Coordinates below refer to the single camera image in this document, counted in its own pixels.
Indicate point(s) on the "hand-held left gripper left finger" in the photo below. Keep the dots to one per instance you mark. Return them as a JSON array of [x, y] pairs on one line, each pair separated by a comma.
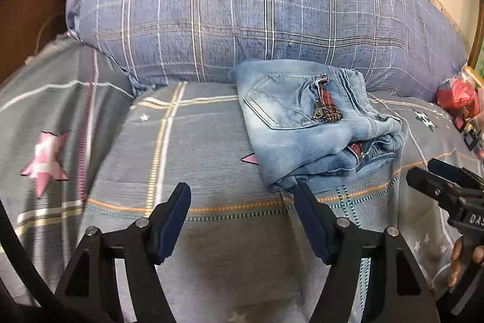
[[174, 224]]

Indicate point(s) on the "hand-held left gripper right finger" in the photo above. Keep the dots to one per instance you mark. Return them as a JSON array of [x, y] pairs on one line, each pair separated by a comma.
[[312, 224]]

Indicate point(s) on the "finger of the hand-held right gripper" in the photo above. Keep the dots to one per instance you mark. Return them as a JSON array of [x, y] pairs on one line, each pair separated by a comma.
[[423, 181], [450, 169]]

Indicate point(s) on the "light blue jeans pants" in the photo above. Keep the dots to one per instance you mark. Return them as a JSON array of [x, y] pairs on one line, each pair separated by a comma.
[[302, 126]]

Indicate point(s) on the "person's right hand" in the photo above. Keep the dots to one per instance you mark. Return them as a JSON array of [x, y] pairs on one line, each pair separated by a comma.
[[456, 262]]

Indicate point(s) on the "black pink small box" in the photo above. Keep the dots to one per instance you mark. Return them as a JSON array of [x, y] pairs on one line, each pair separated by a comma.
[[472, 135]]

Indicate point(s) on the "red plastic bag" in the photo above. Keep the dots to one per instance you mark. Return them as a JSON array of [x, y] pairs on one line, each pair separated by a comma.
[[455, 96]]

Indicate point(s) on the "grey printed bed sheet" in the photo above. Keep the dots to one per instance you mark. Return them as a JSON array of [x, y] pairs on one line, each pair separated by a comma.
[[211, 156]]

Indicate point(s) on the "blue plaid pillow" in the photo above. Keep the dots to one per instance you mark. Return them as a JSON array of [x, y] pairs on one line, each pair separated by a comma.
[[189, 5]]

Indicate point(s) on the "brown wooden headboard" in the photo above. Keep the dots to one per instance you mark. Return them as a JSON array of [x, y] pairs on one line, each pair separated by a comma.
[[26, 12]]

